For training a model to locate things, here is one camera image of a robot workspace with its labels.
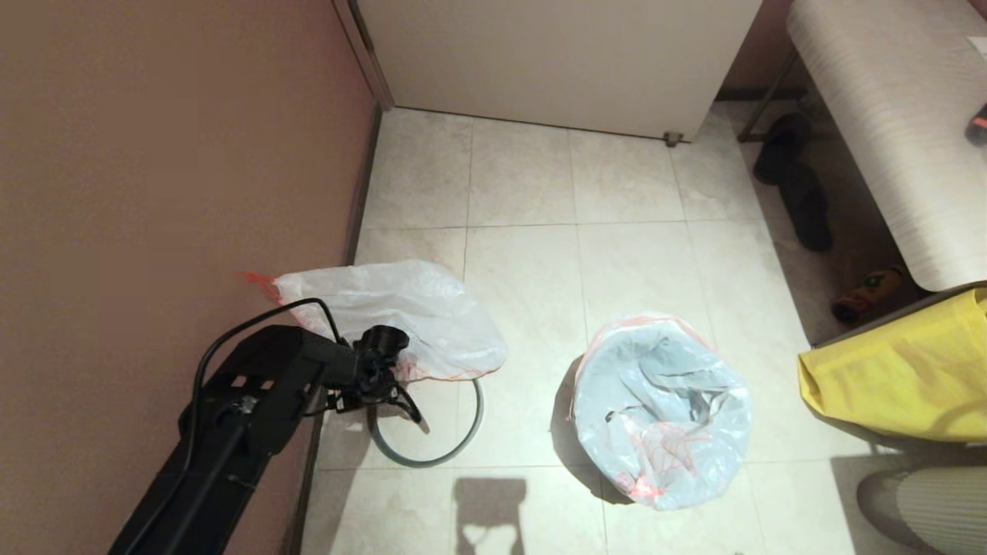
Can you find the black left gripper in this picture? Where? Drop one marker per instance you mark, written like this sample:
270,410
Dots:
378,354

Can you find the white bin liner bag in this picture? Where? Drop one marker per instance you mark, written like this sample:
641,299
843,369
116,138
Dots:
663,401

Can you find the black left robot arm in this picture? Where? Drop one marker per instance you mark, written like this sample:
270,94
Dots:
254,408

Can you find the yellow fabric bag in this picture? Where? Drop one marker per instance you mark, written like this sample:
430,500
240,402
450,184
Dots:
910,378

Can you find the white door panel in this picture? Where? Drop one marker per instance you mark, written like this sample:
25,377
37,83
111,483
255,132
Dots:
555,62

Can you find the small metal door stopper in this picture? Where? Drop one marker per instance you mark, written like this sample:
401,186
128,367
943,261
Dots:
672,139

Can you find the black slipper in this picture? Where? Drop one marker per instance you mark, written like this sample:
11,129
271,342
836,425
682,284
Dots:
779,146
806,212

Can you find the metal bench leg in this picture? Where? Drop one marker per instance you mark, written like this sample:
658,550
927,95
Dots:
765,99

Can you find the orange drink bottle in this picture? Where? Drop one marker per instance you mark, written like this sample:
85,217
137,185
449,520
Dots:
867,293

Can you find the wood-grain bench top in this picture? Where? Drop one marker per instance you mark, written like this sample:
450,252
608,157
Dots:
902,139

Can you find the white pleated round stool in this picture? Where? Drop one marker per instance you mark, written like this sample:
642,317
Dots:
941,512

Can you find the red and black item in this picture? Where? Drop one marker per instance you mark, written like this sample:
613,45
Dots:
978,127

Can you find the white paper sheet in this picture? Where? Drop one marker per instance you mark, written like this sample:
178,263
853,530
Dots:
981,48

